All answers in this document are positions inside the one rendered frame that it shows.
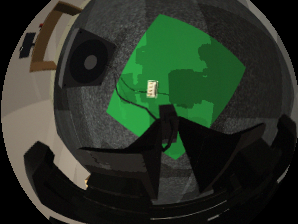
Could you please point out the green circuit board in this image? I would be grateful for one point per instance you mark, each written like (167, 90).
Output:
(175, 63)

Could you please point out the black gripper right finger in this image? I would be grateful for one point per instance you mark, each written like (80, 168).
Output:
(210, 152)

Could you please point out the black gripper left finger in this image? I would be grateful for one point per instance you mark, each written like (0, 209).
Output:
(141, 160)

